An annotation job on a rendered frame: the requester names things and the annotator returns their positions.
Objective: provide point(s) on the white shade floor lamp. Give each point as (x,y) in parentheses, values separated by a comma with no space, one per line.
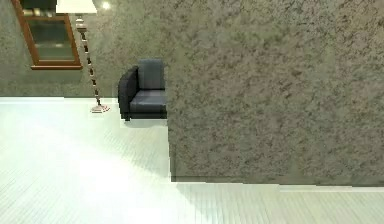
(87,53)

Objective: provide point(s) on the brown framed window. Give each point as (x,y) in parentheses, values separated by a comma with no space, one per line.
(50,40)

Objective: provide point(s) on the dark blue sofa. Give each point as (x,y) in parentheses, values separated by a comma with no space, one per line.
(146,100)

